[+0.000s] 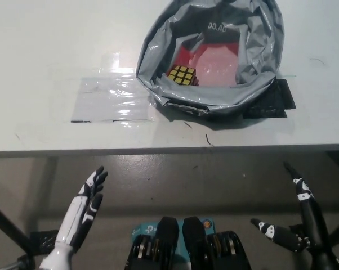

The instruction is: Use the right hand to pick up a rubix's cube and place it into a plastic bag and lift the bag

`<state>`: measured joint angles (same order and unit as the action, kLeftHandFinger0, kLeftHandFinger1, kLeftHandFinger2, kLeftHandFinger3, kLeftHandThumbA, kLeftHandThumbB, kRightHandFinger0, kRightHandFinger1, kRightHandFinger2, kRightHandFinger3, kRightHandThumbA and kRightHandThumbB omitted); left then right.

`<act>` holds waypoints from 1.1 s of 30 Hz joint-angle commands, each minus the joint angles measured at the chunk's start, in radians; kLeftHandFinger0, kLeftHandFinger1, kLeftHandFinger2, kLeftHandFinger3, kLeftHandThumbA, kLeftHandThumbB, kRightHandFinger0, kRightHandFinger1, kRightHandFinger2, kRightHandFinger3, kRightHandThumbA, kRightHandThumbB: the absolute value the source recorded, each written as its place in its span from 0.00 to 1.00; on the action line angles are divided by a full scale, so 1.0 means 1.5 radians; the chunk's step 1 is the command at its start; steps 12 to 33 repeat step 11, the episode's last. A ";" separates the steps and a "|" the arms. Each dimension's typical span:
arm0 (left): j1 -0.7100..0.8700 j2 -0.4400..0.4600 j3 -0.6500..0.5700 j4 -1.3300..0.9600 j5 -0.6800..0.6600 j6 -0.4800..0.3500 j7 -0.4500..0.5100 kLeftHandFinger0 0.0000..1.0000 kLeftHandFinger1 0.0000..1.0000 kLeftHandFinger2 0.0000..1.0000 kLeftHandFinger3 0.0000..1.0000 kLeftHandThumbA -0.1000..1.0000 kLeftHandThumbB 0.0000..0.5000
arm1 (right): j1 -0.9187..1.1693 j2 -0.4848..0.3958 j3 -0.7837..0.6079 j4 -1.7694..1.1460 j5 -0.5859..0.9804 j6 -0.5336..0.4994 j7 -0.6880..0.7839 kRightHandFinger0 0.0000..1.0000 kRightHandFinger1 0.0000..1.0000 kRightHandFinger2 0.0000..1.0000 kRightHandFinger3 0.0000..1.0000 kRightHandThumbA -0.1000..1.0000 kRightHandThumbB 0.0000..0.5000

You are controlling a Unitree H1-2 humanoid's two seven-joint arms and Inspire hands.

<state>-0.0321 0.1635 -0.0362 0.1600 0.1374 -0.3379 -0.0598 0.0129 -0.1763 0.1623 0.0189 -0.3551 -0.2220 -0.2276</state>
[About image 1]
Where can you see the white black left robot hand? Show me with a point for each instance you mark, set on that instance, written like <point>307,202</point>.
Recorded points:
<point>76,219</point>

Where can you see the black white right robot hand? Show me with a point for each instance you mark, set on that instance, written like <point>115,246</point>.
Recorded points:
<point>316,230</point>

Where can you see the grey plastic bag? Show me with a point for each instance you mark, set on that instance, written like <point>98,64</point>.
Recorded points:
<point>209,98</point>

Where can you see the Rubik's cube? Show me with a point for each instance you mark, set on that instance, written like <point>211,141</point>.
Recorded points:
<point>182,74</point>

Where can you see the black floor tape patch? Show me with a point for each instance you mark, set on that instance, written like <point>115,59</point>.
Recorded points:
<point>44,240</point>

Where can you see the black diagonal metal bar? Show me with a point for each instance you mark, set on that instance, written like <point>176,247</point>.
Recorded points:
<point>9,225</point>

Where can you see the grey metal tube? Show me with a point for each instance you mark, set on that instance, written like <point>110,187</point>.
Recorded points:
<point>13,265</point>

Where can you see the clear tape sheet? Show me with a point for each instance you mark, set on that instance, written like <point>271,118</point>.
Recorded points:
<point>107,101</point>

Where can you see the black tape marker patch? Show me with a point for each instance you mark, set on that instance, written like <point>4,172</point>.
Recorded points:
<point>283,97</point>

